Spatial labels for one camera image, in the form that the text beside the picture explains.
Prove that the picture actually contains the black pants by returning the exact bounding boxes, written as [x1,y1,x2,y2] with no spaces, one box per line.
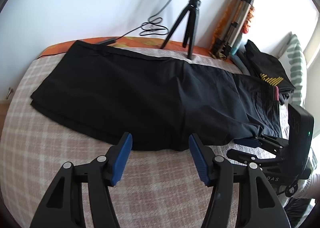
[31,41,281,151]

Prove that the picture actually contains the person right hand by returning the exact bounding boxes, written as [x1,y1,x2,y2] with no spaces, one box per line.
[292,173,320,200]

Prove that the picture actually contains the black folded shirt yellow stripes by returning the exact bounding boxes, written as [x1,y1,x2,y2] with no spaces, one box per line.
[244,40,295,94]

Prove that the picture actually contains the grey folded clothes stack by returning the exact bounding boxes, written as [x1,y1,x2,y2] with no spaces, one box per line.
[228,51,291,105]

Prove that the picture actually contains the plaid beige bed blanket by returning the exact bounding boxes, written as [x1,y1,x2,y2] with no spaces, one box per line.
[0,45,291,228]

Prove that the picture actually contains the green white patterned pillow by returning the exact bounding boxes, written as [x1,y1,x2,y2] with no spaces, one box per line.
[278,33,307,107]

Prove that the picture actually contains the orange floral bed sheet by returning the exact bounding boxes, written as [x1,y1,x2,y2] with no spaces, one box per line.
[37,37,234,65]

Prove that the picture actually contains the black small tripod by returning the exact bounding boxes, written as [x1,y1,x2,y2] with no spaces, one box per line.
[159,0,206,60]

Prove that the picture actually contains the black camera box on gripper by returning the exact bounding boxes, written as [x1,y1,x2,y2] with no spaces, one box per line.
[288,104,314,176]

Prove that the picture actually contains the black ring light cable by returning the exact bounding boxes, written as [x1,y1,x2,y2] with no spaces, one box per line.
[96,0,189,45]

